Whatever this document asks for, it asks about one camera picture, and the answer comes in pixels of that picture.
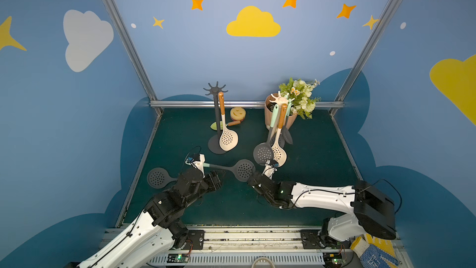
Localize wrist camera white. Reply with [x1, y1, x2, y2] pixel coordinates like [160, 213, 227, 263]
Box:
[263, 160, 279, 179]
[185, 153, 205, 176]

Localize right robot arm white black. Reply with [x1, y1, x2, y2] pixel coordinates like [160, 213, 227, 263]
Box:
[247, 173, 397, 246]

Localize cream skimmer wooden handle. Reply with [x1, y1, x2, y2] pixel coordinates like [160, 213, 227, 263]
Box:
[272, 104, 288, 166]
[218, 92, 239, 151]

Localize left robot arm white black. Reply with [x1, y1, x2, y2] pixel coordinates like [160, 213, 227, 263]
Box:
[76, 167, 222, 268]

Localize yellow smiley sponge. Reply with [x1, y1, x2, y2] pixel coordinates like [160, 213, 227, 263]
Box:
[230, 107, 246, 121]

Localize grey skimmer mint handle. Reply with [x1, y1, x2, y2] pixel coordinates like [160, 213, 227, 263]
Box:
[253, 104, 279, 165]
[281, 99, 293, 145]
[203, 159, 255, 182]

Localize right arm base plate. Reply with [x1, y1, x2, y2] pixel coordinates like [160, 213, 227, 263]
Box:
[299, 230, 337, 249]

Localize yellow blue work glove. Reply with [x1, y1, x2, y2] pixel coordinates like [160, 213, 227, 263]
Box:
[351, 237, 399, 268]

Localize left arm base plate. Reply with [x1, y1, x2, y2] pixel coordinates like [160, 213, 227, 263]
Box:
[178, 230, 205, 251]

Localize cream utensil rack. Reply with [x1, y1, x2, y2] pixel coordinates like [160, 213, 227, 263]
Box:
[265, 92, 295, 148]

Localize small green trowel wooden handle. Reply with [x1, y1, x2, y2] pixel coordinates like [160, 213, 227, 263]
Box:
[210, 120, 242, 130]

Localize pink pot with flowers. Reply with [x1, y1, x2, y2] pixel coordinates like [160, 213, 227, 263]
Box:
[265, 78, 321, 129]

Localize grey skimmer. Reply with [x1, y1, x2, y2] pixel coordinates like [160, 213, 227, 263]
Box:
[147, 167, 177, 189]

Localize dark grey utensil rack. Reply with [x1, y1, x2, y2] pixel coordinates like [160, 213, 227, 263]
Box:
[205, 82, 226, 155]

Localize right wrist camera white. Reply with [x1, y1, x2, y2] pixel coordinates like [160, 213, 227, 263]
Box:
[263, 160, 279, 179]

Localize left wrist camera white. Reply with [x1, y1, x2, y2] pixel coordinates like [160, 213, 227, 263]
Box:
[185, 153, 205, 176]

